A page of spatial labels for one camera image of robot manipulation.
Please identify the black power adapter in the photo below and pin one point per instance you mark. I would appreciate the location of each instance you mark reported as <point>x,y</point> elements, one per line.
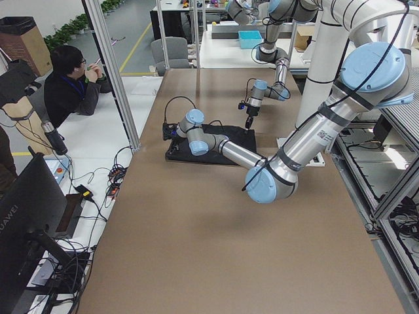
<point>86,193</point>

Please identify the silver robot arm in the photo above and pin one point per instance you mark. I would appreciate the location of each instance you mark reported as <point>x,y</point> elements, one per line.
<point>361,61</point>
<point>278,12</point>

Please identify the aluminium profile post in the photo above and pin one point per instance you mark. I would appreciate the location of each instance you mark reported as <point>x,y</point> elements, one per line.
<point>101,37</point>

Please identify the cardboard box with liner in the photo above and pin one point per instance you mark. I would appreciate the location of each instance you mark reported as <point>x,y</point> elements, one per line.
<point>21,39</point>

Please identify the black computer monitor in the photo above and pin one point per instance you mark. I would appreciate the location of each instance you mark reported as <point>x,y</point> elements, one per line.
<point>31,211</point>

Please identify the grey hub with orange ports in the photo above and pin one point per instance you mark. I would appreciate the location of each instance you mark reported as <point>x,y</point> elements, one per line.
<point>117,175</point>

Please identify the blue plastic bin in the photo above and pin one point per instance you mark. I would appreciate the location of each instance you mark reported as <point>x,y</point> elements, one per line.
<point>249,39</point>

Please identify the grey office chair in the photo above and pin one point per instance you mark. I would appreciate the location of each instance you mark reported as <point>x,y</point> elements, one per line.
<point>177,54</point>

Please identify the seated man in black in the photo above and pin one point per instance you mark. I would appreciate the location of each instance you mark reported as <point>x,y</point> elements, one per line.
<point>73,86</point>

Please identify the black insulated bottle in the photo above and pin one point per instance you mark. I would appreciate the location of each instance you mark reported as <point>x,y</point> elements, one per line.
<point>55,139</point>

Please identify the blue white teach pendant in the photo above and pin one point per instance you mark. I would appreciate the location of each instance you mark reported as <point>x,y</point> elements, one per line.
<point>58,166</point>

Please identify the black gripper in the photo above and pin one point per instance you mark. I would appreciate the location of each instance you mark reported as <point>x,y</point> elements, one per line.
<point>174,142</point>
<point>250,113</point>

